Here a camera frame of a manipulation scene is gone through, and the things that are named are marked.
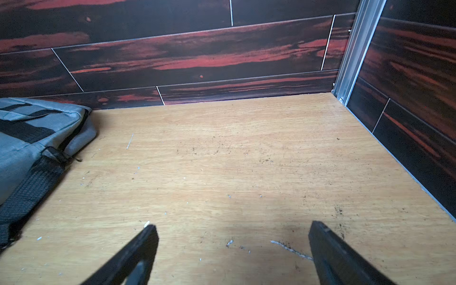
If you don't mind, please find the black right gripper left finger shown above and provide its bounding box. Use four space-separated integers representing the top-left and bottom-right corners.
83 224 159 285

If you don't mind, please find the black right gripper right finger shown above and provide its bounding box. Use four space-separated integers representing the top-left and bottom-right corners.
308 221 394 285

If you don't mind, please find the aluminium right corner post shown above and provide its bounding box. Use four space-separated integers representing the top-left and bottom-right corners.
332 0 386 106

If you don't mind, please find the grey zippered laptop bag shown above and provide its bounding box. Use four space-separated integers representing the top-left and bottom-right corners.
1 97 97 249

